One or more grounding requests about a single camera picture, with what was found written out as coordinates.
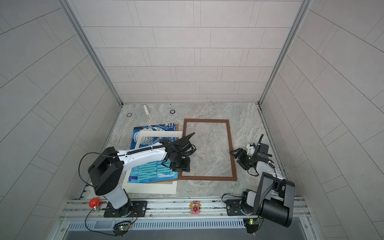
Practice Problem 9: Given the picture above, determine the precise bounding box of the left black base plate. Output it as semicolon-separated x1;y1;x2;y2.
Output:
104;201;148;218

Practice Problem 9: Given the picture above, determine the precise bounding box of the right green circuit board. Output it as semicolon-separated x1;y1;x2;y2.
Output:
243;219;260;234

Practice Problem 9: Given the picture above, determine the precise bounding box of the green circuit board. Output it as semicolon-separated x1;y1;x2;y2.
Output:
113;221;132;237
243;219;260;234

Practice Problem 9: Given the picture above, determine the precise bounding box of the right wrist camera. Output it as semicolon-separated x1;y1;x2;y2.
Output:
247;144;256;156

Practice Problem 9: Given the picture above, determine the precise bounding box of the red emergency stop button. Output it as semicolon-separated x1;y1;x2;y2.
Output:
89;198;100;212

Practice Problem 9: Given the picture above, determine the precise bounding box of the brown cardboard backing board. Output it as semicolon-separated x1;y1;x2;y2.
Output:
153;123;179;182

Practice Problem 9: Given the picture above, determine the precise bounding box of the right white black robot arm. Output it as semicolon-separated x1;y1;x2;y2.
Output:
225;143;295;228

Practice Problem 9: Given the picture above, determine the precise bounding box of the white vented cable duct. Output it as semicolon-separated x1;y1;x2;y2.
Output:
67;219;245;232

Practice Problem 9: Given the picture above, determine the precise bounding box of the brown wooden picture frame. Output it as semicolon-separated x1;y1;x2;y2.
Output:
179;119;237;182

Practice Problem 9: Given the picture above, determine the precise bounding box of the pink toy figure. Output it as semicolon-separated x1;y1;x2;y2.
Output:
190;201;201;215

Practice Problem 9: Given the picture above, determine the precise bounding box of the white cylinder tube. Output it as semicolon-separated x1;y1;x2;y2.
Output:
143;105;150;116

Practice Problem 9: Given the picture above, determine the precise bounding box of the blue poster photo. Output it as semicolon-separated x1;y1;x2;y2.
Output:
127;122;179;184

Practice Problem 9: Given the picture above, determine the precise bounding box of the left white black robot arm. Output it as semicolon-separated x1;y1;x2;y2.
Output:
88;135;196;210

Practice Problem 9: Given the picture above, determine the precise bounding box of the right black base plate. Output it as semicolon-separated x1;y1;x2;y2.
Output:
225;199;256;216

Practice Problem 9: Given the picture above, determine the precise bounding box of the left green circuit board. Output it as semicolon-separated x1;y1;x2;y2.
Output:
113;221;132;237

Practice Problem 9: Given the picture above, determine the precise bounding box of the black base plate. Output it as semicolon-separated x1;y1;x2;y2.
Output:
104;201;148;218
225;199;256;216

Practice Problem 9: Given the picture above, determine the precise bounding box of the cream white mat board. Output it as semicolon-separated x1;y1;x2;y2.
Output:
122;131;183;195

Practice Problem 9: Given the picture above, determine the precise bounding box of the aluminium front rail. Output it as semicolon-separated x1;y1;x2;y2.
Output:
59;196;310;222

